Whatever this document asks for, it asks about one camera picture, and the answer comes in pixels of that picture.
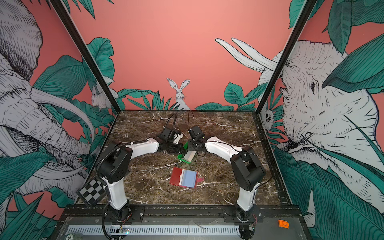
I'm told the stack of credit cards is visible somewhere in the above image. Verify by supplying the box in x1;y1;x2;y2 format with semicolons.
183;150;197;163

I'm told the green plastic tray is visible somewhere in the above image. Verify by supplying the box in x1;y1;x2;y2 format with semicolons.
178;143;197;164

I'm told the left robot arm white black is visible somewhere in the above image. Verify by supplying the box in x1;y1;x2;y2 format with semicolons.
96;128;185;211

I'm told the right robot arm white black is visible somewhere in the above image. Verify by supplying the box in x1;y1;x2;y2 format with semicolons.
188;125;266;222

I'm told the checkerboard calibration tag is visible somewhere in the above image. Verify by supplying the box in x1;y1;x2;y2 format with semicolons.
77;177;107;208

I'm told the orange connector block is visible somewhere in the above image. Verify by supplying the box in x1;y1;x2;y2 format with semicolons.
278;220;290;229

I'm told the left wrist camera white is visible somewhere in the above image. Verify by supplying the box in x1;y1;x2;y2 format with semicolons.
173;133;184;145

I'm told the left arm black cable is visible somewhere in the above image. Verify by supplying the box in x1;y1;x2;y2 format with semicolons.
163;112;179;131

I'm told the white slotted cable duct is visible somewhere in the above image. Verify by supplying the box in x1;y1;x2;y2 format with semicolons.
66;225;240;236

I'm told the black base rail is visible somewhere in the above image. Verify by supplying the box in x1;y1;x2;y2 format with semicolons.
59;204;303;223

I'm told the left black frame post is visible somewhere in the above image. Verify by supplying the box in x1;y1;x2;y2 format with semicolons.
50;0;121;114

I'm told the black frame post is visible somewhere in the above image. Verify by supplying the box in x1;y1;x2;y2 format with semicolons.
256;0;317;115
50;0;121;114

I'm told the right black frame post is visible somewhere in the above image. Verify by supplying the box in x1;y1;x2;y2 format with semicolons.
256;0;317;115

